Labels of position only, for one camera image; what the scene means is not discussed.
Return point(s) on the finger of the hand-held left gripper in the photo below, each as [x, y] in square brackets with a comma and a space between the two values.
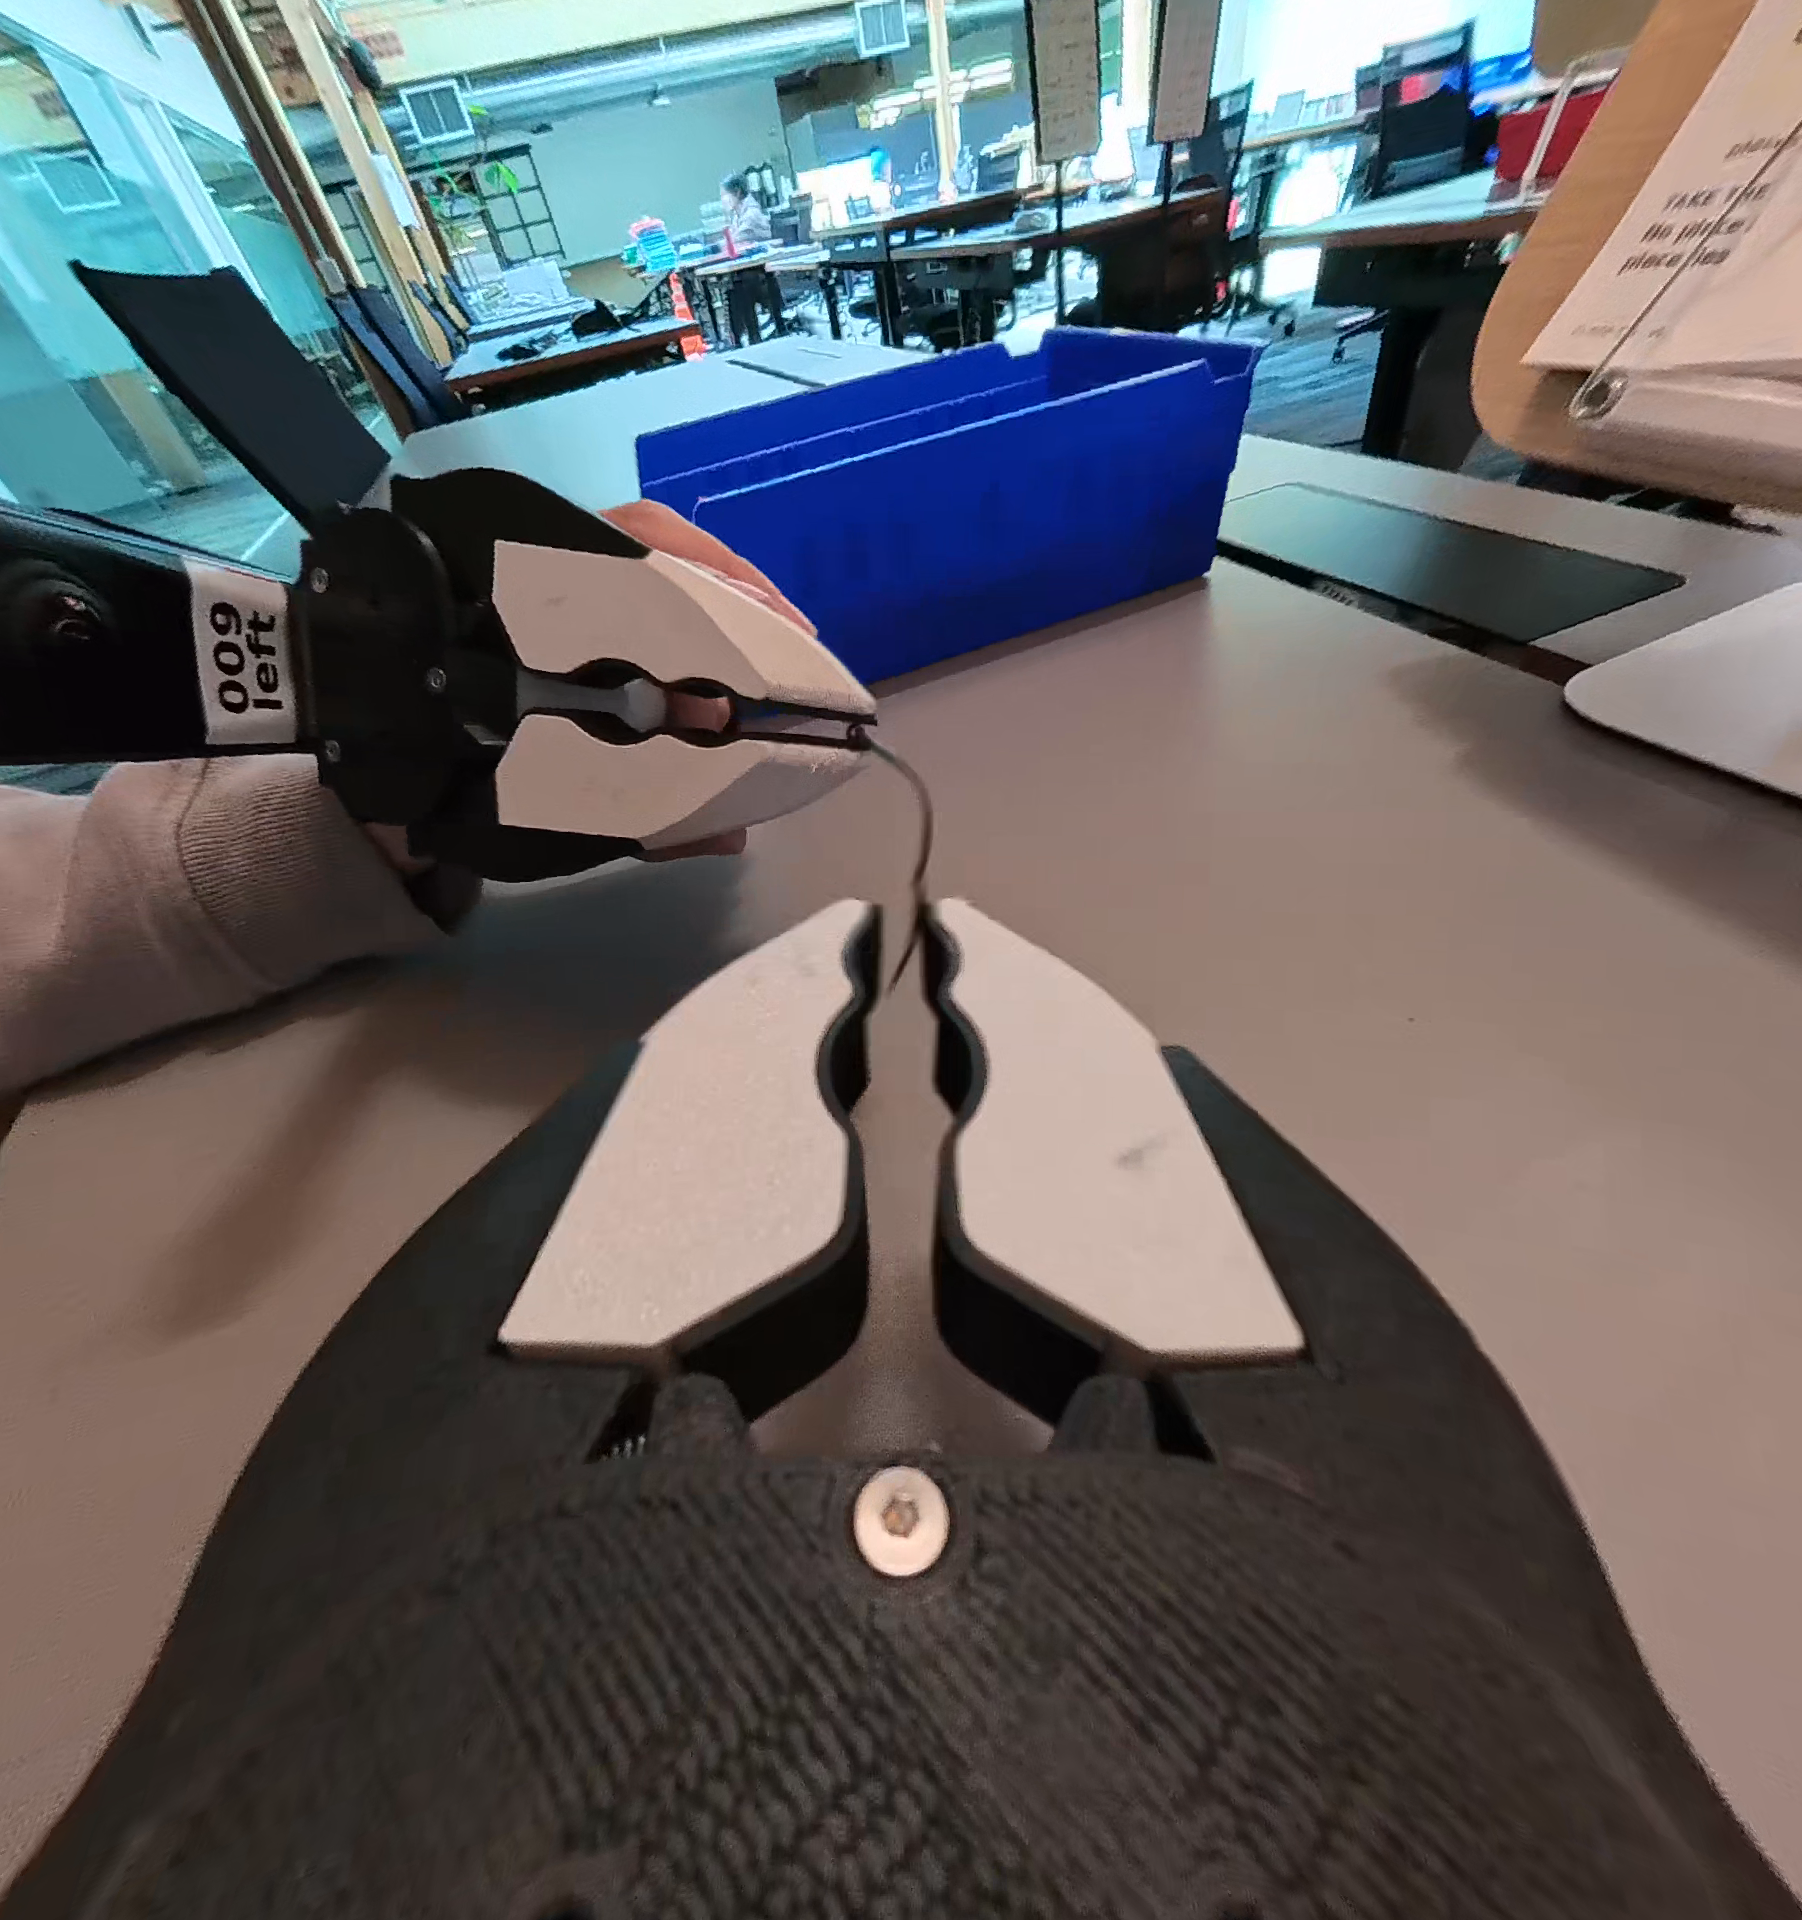
[646, 795]
[661, 615]

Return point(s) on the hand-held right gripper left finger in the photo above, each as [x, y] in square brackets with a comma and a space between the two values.
[691, 1185]

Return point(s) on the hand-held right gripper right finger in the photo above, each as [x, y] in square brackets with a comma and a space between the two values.
[1111, 1185]

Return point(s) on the person's left forearm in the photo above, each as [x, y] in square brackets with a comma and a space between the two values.
[120, 901]

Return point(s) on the dark office desk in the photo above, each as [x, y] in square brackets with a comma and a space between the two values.
[571, 355]
[1020, 226]
[1411, 226]

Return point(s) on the grey desk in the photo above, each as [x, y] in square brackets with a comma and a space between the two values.
[1365, 975]

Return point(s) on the person's left hand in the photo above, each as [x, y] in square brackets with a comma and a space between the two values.
[707, 556]

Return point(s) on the blue storage bin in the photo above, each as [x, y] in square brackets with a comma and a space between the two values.
[781, 450]
[960, 570]

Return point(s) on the dark blue office chair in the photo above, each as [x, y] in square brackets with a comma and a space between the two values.
[390, 355]

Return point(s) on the orange traffic cone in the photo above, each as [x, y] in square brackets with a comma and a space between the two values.
[684, 314]

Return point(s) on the green potted plant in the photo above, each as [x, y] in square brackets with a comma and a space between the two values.
[481, 187]

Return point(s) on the hanging white sheet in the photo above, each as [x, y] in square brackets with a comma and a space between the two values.
[1185, 68]
[1063, 75]

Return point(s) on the black flat pad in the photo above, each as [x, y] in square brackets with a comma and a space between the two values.
[1441, 564]

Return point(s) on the black office chair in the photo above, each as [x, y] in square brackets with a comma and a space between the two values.
[1216, 150]
[1418, 122]

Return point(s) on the pale flat stand base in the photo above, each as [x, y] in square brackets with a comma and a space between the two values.
[1740, 691]

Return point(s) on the thick white paper pad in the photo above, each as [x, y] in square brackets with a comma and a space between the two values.
[1740, 443]

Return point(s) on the wooden clipboard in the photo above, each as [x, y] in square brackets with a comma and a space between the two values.
[1561, 226]

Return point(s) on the red storage box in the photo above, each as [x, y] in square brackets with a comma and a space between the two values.
[1570, 135]

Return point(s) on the printed paper sheet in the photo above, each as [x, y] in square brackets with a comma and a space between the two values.
[1740, 197]

